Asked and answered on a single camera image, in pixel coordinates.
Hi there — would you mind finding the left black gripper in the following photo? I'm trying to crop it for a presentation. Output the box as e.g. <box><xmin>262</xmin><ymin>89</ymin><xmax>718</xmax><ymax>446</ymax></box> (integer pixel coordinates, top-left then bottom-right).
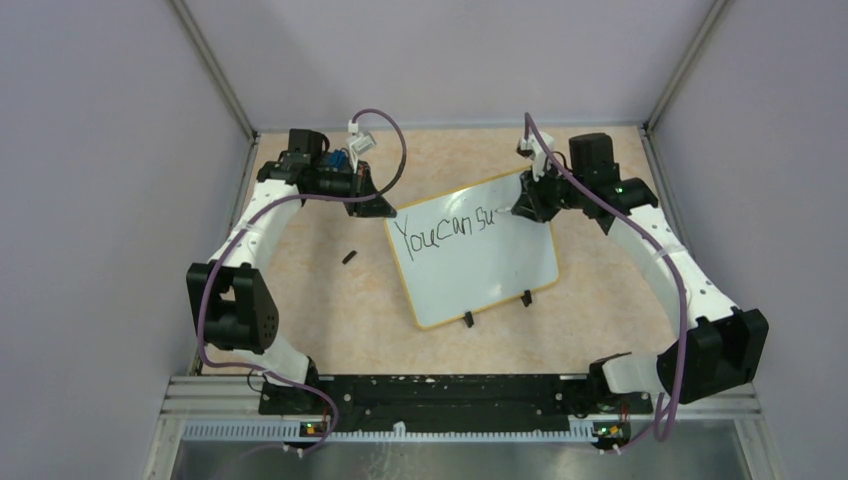
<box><xmin>309</xmin><ymin>160</ymin><xmax>396</xmax><ymax>218</ymax></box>

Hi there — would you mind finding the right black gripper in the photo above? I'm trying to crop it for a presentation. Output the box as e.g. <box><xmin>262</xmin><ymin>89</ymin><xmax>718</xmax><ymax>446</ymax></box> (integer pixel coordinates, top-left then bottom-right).
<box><xmin>513</xmin><ymin>159</ymin><xmax>588</xmax><ymax>224</ymax></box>

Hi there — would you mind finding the black marker cap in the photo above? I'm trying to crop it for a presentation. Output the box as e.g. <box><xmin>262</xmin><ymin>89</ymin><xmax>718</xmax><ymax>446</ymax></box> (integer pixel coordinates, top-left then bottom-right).
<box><xmin>342</xmin><ymin>250</ymin><xmax>358</xmax><ymax>265</ymax></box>

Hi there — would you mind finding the yellow framed whiteboard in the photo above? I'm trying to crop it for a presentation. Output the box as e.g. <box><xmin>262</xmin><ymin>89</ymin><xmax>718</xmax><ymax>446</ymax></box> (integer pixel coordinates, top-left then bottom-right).
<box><xmin>385</xmin><ymin>170</ymin><xmax>560</xmax><ymax>330</ymax></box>

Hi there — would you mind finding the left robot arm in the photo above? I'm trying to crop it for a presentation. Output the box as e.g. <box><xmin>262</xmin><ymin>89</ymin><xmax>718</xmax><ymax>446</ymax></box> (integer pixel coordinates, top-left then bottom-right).
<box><xmin>186</xmin><ymin>129</ymin><xmax>397</xmax><ymax>414</ymax></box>

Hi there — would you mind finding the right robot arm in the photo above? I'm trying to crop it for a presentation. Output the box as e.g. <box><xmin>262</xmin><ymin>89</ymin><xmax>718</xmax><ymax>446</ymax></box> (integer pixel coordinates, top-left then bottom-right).
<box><xmin>510</xmin><ymin>133</ymin><xmax>769</xmax><ymax>412</ymax></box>

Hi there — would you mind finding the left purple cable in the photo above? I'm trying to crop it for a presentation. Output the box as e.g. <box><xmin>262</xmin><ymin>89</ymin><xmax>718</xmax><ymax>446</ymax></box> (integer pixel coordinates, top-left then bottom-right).
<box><xmin>197</xmin><ymin>107</ymin><xmax>409</xmax><ymax>458</ymax></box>

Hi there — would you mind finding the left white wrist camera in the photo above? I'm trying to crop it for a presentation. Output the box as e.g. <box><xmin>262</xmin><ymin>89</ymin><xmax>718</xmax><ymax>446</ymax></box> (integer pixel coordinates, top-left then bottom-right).
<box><xmin>346</xmin><ymin>119</ymin><xmax>376</xmax><ymax>159</ymax></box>

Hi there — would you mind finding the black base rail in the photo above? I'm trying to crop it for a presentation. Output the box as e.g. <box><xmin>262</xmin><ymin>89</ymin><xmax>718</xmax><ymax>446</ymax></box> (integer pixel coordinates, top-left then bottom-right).
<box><xmin>258</xmin><ymin>374</ymin><xmax>653</xmax><ymax>434</ymax></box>

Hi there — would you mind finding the white cable duct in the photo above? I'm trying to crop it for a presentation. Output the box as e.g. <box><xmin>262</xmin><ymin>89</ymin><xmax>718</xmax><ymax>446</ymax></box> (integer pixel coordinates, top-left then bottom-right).
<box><xmin>182</xmin><ymin>420</ymin><xmax>597</xmax><ymax>443</ymax></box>

